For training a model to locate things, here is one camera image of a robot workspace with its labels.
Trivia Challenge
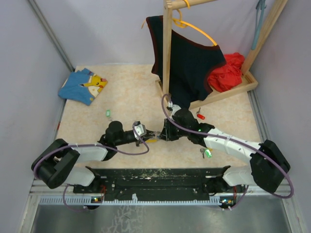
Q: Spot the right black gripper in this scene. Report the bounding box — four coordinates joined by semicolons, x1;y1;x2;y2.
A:
159;117;190;141

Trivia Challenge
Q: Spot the large keyring with keys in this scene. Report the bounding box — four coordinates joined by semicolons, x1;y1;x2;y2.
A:
144;131;161;143

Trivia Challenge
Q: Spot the red tag key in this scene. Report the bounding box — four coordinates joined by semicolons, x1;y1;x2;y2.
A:
196;107;205;120

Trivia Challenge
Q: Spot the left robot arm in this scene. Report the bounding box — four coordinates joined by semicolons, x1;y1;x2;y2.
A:
31;121;156;193

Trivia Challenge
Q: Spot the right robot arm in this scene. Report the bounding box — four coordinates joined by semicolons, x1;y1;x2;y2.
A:
161;104;291;194

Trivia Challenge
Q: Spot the green tag key right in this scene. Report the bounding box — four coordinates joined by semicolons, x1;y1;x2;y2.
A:
200;149;212;159

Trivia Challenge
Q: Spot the dark navy tank top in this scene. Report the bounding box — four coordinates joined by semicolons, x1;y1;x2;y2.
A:
145;16;227;109

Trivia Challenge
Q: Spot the red crumpled cloth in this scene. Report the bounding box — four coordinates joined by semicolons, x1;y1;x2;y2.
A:
207;52;245;92

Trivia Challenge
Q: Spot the blue pikachu shirt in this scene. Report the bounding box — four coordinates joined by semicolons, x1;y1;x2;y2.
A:
58;68;108;106

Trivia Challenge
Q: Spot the wooden clothes rack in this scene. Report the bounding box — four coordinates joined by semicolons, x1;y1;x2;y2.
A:
155;0;287;109

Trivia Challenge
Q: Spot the yellow clothes hanger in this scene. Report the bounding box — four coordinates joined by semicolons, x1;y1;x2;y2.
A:
141;0;218;47

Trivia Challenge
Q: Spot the blue clothes hanger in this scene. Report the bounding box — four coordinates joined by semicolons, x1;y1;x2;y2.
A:
251;0;266;50

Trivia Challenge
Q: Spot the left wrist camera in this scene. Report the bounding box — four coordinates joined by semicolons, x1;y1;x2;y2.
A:
132;121;146;131

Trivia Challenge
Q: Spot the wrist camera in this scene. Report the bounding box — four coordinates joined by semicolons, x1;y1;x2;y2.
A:
132;121;146;131
167;101;181;119

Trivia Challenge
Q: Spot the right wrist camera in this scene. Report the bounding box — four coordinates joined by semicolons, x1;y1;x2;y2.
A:
167;101;181;119

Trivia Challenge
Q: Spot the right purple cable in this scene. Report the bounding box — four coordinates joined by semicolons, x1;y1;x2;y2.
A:
161;94;294;211

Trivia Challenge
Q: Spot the purple cable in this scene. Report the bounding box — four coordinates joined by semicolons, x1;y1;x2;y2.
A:
33;123;150;212
161;94;294;211

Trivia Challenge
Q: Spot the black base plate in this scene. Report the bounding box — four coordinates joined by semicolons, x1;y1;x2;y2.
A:
71;166;234;201

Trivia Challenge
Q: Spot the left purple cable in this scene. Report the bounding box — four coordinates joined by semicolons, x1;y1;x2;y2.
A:
33;123;150;212

